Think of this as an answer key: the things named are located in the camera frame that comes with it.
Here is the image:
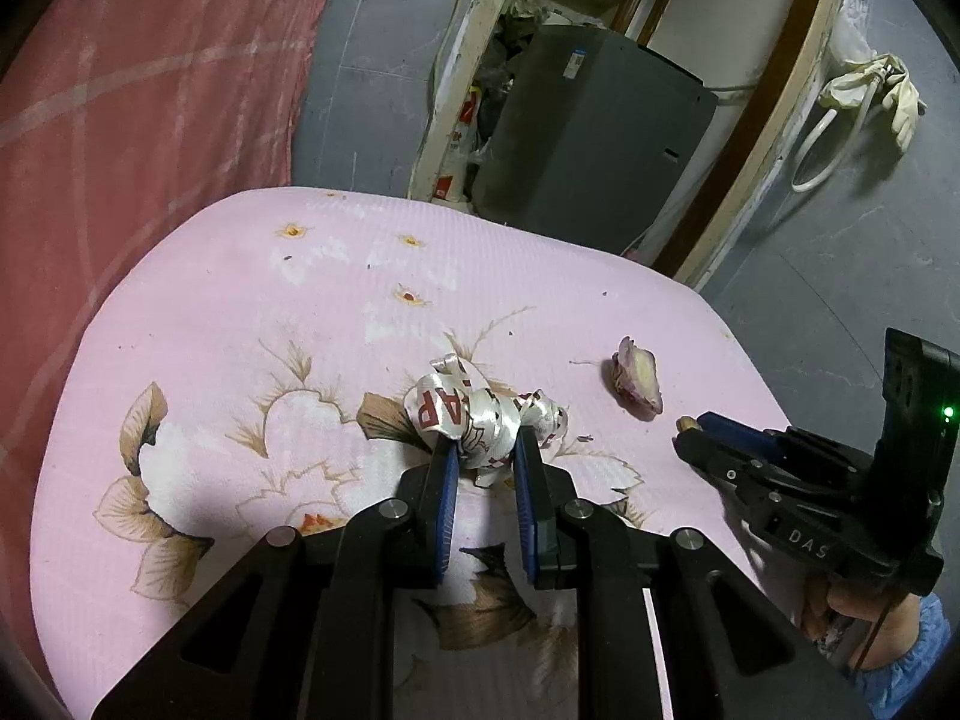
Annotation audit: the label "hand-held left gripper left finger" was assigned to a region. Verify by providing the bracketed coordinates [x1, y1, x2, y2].
[94, 439, 461, 720]

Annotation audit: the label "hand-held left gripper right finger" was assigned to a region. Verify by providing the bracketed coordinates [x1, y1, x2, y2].
[512, 426, 875, 720]

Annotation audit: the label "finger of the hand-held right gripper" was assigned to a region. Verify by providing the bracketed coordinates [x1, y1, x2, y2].
[673, 431, 760, 502]
[697, 411, 790, 455]

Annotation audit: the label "white wrapper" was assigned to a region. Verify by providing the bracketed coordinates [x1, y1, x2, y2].
[403, 352, 569, 488]

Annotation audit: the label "purple onion piece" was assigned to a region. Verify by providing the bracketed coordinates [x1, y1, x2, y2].
[606, 335, 665, 416]

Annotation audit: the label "person's right forearm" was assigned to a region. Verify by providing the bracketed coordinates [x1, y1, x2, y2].
[853, 592, 948, 718]

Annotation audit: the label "person's right hand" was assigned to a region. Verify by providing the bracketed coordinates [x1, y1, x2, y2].
[801, 581, 925, 674]

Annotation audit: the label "pink floral tablecloth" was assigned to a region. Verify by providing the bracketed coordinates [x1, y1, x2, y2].
[30, 186, 796, 720]

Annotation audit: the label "grey refrigerator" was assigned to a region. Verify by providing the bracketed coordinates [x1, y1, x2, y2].
[472, 24, 718, 257]

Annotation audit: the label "red and white plastic bag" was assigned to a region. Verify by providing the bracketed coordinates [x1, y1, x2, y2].
[433, 85, 490, 205]

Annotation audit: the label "white rubber gloves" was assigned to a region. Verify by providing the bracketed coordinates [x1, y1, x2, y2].
[817, 52, 928, 152]

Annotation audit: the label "pink checked towel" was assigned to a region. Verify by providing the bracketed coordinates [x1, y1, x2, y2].
[0, 0, 336, 661]

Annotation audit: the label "wooden door frame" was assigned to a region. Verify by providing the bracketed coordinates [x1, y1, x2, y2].
[409, 0, 860, 293]

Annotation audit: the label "white hose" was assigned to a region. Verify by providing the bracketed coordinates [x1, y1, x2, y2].
[790, 90, 875, 194]

